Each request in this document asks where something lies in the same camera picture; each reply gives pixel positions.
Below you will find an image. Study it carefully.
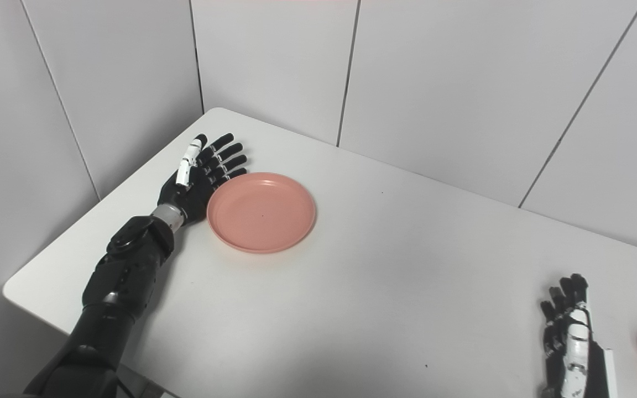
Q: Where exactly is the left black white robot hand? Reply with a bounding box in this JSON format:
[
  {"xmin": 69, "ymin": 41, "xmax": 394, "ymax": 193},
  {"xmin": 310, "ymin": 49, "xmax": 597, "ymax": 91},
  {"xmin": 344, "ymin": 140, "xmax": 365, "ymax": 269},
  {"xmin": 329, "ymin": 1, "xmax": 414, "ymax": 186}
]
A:
[{"xmin": 158, "ymin": 132, "xmax": 249, "ymax": 225}]

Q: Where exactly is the pink round plate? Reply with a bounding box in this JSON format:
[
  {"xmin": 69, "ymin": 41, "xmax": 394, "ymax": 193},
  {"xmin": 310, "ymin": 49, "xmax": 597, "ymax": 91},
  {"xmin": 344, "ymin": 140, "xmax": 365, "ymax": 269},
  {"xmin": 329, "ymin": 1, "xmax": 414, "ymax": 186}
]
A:
[{"xmin": 206, "ymin": 172, "xmax": 317, "ymax": 255}]

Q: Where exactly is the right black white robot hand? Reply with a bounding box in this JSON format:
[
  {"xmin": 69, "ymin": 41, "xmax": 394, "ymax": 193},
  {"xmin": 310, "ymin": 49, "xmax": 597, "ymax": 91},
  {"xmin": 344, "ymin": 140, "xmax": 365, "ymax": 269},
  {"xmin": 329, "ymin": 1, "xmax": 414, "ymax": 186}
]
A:
[{"xmin": 539, "ymin": 273, "xmax": 618, "ymax": 398}]

